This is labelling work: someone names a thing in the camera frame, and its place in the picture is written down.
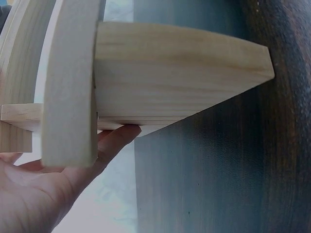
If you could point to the person's left hand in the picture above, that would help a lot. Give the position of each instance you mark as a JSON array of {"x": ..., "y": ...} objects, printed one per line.
[{"x": 36, "y": 199}]

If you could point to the person's left fingers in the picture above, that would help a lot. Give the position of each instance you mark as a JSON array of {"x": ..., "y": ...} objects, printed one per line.
[{"x": 116, "y": 143}]

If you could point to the light wooden slatted frame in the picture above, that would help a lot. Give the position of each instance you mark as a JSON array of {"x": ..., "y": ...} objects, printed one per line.
[{"x": 158, "y": 80}]

